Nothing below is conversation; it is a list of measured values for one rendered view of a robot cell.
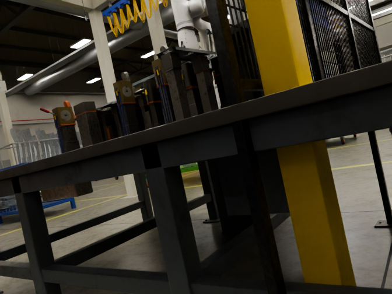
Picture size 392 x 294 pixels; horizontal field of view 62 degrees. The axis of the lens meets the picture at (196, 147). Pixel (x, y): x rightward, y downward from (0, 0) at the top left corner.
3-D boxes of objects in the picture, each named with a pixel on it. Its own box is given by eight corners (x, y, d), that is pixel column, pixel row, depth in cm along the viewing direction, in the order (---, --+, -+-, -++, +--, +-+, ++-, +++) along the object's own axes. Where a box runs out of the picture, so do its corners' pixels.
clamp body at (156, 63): (161, 137, 149) (145, 62, 149) (179, 134, 158) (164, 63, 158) (171, 135, 144) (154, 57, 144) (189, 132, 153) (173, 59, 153)
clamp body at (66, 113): (58, 164, 215) (46, 110, 215) (77, 161, 225) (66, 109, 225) (64, 163, 209) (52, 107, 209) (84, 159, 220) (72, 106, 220)
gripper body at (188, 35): (186, 33, 166) (191, 55, 166) (172, 30, 159) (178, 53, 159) (198, 27, 162) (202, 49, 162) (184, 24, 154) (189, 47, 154)
